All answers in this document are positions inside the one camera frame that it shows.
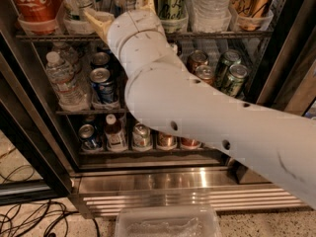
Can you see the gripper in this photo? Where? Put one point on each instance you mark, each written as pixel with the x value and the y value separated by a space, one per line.
pixel 130 24

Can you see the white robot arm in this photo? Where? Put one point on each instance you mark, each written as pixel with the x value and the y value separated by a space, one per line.
pixel 162 94

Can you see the green lacroix can top shelf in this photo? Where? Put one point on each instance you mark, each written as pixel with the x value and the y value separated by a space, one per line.
pixel 171 13

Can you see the clear water bottle top shelf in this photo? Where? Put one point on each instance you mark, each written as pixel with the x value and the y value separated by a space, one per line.
pixel 211 16

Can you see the silver green can top shelf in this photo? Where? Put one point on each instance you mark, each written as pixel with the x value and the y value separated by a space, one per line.
pixel 75 19

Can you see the blue pepsi can behind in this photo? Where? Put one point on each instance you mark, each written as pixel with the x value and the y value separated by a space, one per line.
pixel 100 60

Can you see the blue pepsi can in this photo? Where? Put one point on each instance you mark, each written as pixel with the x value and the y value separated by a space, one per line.
pixel 100 60
pixel 104 85

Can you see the gold can behind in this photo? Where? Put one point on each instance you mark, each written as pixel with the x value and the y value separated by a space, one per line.
pixel 195 59

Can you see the gold can front middle shelf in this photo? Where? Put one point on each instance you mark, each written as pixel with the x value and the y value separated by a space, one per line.
pixel 206 73

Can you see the gold can shelf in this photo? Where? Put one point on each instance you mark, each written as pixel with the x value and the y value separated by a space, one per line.
pixel 251 12
pixel 206 73

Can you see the blue pepsi can front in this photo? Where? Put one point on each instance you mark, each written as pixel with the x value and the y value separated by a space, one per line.
pixel 104 85

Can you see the green can behind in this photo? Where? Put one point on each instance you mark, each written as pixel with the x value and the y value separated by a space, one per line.
pixel 226 59

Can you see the gold can top shelf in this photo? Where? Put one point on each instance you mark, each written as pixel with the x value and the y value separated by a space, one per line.
pixel 251 12

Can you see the water bottle middle shelf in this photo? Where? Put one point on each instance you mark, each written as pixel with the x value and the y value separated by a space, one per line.
pixel 72 97

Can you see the green can front middle shelf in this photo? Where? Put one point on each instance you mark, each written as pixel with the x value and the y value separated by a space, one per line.
pixel 234 80

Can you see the stainless steel fridge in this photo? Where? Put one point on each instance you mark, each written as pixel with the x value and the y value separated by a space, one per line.
pixel 102 182

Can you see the silver can bottom shelf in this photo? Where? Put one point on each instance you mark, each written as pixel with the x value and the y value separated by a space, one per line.
pixel 141 137

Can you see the brown tea bottle bottom shelf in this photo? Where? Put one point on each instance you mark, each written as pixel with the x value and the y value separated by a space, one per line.
pixel 114 133

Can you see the bronze can bottom shelf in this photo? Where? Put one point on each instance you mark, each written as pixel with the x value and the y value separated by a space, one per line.
pixel 166 141

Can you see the red can bottom shelf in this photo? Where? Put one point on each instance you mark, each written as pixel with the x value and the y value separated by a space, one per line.
pixel 190 144

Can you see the blue can bottom shelf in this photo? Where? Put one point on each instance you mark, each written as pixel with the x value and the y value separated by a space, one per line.
pixel 89 137

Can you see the clear plastic bin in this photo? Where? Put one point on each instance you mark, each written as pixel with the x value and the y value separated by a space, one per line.
pixel 168 221

